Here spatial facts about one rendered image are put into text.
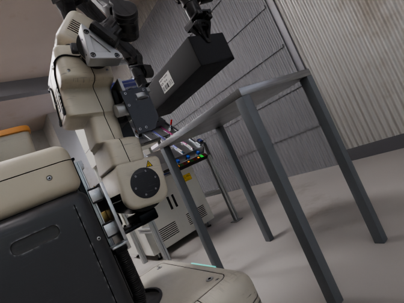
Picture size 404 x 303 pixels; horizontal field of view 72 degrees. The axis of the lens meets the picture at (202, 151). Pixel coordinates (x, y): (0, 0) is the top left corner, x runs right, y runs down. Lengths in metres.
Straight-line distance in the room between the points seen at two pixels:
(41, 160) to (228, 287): 0.60
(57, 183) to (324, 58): 2.71
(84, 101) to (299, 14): 2.53
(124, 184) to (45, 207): 0.28
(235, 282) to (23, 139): 0.73
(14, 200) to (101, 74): 0.49
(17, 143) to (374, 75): 2.68
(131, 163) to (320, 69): 2.45
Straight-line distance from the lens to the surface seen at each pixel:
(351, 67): 2.97
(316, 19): 3.09
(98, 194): 0.96
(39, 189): 0.73
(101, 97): 1.03
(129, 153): 0.96
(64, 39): 1.10
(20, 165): 0.74
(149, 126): 0.99
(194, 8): 1.10
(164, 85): 1.21
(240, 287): 0.89
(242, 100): 0.96
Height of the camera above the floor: 0.63
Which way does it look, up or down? 1 degrees up
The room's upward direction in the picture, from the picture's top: 24 degrees counter-clockwise
